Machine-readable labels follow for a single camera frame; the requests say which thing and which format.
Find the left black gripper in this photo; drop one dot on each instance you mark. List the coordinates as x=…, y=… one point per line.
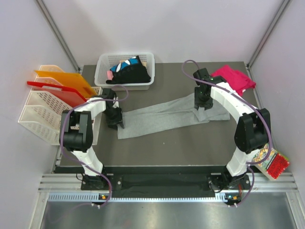
x=113, y=123

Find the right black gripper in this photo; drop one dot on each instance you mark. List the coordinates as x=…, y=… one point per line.
x=198, y=103

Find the grey t shirt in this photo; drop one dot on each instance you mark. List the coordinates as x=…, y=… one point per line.
x=169, y=115

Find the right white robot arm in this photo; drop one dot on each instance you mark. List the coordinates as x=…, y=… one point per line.
x=253, y=125

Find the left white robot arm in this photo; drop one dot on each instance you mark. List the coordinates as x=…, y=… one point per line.
x=76, y=133

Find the pink folded t shirt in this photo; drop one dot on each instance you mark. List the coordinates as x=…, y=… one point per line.
x=237, y=80

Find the black t shirt with print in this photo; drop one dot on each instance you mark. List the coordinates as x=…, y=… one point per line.
x=128, y=71

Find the red plastic folder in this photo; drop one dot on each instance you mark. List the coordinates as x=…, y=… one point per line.
x=69, y=95

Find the orange plastic folder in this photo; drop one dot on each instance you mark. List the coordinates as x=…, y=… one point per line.
x=71, y=80

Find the white plastic laundry basket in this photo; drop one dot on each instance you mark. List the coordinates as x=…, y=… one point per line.
x=107, y=61

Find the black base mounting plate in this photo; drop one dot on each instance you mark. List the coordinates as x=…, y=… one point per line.
x=173, y=185

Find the red patterned book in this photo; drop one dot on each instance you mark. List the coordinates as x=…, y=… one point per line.
x=274, y=165

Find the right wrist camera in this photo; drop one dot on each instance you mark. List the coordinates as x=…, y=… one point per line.
x=202, y=75

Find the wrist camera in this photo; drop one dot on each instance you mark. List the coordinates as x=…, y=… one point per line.
x=202, y=75
x=108, y=93

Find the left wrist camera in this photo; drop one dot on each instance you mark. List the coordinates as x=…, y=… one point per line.
x=108, y=93

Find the grey slotted cable duct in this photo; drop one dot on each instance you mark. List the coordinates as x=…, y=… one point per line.
x=99, y=198

